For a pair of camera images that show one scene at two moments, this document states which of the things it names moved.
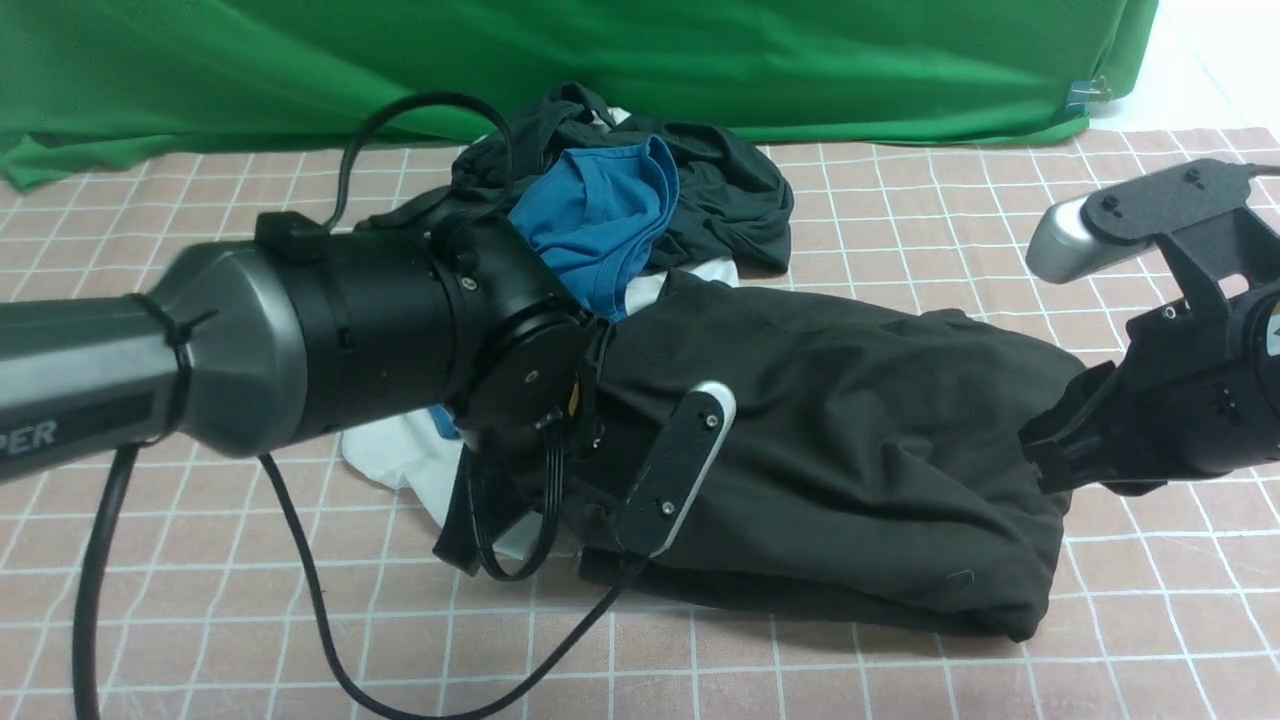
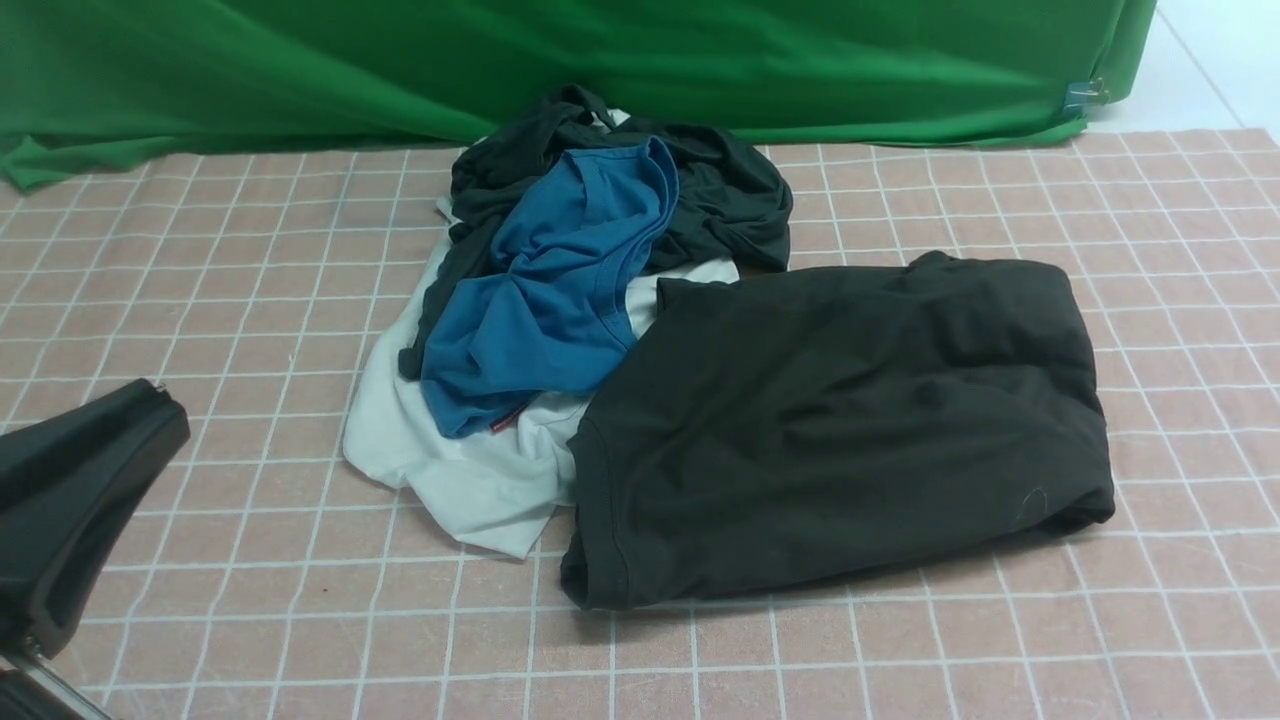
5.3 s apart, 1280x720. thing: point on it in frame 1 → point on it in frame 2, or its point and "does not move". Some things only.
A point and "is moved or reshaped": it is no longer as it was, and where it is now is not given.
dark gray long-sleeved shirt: x=875 y=458 is moved or reshaped
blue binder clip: x=1081 y=91 does not move
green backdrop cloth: x=82 y=78 does not move
